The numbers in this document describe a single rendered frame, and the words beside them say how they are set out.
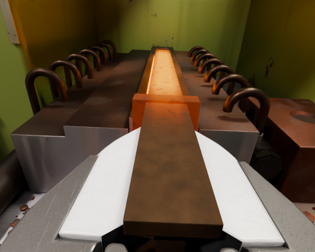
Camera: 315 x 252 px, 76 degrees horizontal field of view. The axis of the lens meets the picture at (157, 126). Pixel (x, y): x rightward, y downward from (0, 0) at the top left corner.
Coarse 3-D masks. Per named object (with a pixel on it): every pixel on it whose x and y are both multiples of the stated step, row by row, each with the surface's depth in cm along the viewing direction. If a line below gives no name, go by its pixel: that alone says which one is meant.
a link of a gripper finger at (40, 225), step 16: (80, 176) 8; (48, 192) 7; (64, 192) 7; (32, 208) 7; (48, 208) 7; (64, 208) 7; (16, 224) 6; (32, 224) 6; (48, 224) 6; (16, 240) 6; (32, 240) 6; (48, 240) 6; (64, 240) 6; (80, 240) 6
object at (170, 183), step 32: (160, 64) 28; (160, 96) 14; (192, 96) 14; (160, 128) 10; (192, 128) 10; (160, 160) 8; (192, 160) 8; (128, 192) 6; (160, 192) 6; (192, 192) 7; (128, 224) 6; (160, 224) 6; (192, 224) 6
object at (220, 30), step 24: (96, 0) 53; (120, 0) 53; (144, 0) 53; (168, 0) 53; (192, 0) 52; (216, 0) 52; (240, 0) 52; (96, 24) 56; (120, 24) 55; (144, 24) 55; (168, 24) 55; (192, 24) 55; (216, 24) 55; (240, 24) 55; (120, 48) 58; (144, 48) 58; (216, 48) 58; (240, 48) 58
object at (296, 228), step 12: (252, 168) 9; (252, 180) 8; (264, 180) 8; (264, 192) 8; (276, 192) 8; (264, 204) 7; (276, 204) 7; (288, 204) 7; (276, 216) 7; (288, 216) 7; (300, 216) 7; (288, 228) 6; (300, 228) 6; (312, 228) 6; (288, 240) 6; (300, 240) 6; (312, 240) 6
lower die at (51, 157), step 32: (128, 64) 36; (192, 64) 38; (96, 96) 22; (128, 96) 22; (224, 96) 23; (32, 128) 17; (64, 128) 16; (96, 128) 16; (128, 128) 16; (224, 128) 16; (32, 160) 18; (64, 160) 18
